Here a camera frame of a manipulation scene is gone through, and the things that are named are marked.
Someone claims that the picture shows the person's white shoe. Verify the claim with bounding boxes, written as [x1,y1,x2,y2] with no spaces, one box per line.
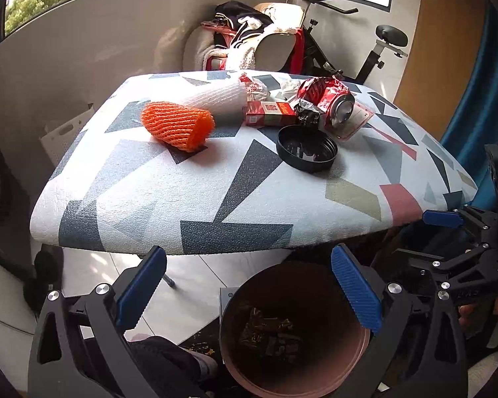
[187,348,219,382]

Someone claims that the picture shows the black slipper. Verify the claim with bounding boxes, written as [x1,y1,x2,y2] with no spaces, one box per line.
[23,251,63,316]

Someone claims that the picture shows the white fleece blanket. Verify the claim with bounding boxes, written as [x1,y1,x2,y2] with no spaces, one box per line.
[201,23,297,71]

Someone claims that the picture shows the black exercise bike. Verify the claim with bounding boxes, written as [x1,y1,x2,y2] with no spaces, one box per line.
[276,0,409,86]

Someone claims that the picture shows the brown round waste bin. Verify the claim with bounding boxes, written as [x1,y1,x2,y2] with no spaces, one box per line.
[218,253,371,398]

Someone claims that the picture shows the red cloth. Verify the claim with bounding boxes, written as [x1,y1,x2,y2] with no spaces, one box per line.
[289,29,306,72]

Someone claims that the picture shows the black round lid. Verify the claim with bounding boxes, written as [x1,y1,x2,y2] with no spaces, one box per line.
[276,125,338,172]

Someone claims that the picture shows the blue curtain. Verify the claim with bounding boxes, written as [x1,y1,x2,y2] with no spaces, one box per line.
[439,4,498,200]

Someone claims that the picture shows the white foam fruit net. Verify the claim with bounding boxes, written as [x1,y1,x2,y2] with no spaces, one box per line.
[178,81,249,117]

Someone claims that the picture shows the curved window with trees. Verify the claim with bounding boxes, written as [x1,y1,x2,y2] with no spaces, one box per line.
[0,0,210,50]

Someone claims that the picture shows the person's right hand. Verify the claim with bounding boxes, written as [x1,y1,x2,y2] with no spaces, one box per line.
[458,292,498,334]

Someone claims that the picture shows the white flat box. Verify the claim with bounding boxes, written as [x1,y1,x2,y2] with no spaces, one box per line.
[220,286,239,325]

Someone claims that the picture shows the orange foam fruit net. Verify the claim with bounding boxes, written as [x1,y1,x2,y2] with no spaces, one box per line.
[141,100,215,153]

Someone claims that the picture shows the black wrapper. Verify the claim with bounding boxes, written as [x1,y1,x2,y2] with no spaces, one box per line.
[294,99,321,129]

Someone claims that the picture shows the red cigarette box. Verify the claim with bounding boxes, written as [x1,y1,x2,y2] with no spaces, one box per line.
[244,100,297,127]

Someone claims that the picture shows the light grey cloth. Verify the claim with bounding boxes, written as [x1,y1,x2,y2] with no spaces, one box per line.
[468,352,498,398]

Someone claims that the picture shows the gold black wrapper scraps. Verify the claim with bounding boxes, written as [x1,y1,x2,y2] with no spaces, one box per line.
[238,307,304,358]

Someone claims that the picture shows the crushed red can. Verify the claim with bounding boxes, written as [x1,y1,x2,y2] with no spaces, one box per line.
[296,77,356,131]

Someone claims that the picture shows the pink plastic package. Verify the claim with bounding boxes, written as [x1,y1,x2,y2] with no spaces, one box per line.
[329,99,376,142]

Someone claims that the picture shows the beige chair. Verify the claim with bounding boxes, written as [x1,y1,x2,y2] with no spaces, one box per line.
[183,2,305,73]

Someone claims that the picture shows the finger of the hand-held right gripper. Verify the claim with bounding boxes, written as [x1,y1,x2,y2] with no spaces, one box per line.
[393,244,498,299]
[422,205,498,253]

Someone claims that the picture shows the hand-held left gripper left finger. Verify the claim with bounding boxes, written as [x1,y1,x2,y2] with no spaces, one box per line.
[27,245,169,398]

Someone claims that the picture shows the geometric patterned tablecloth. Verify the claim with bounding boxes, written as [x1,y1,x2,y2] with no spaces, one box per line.
[30,70,478,255]

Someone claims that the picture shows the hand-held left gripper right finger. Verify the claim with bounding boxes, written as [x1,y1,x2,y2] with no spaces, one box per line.
[331,244,469,398]

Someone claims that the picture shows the dark clothes pile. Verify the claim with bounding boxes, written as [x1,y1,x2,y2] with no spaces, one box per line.
[213,2,274,46]

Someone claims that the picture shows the wooden door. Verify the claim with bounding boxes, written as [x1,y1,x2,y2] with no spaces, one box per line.
[394,0,487,142]

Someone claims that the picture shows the white plastic board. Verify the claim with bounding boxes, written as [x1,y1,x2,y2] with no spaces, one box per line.
[39,103,94,166]

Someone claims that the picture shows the red white wrapper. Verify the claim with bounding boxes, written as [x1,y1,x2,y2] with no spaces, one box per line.
[237,72,274,102]

